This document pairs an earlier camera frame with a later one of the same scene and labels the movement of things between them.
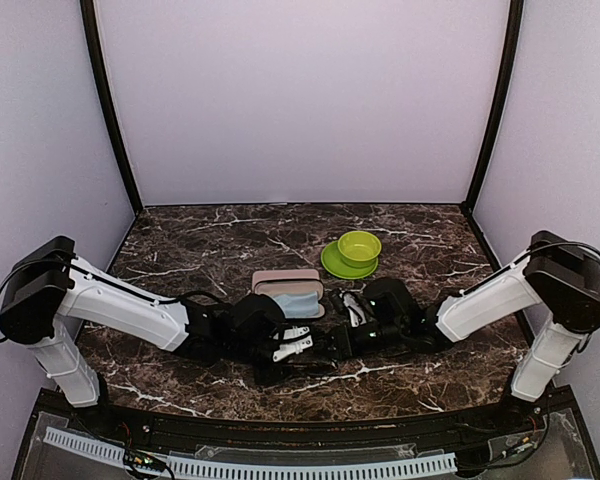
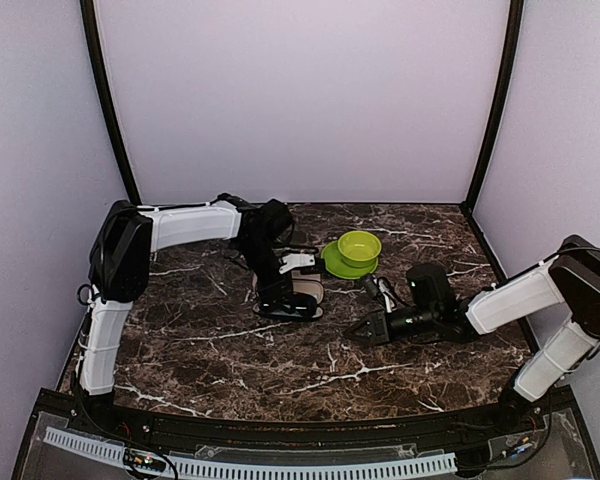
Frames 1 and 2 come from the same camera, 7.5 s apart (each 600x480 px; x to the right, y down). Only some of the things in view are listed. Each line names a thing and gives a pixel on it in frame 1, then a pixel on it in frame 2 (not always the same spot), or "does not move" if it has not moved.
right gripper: [346, 346] to [381, 333]
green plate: [331, 261] does not move
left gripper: [265, 378] to [269, 296]
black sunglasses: [309, 367] to [298, 306]
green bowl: [359, 248] does not move
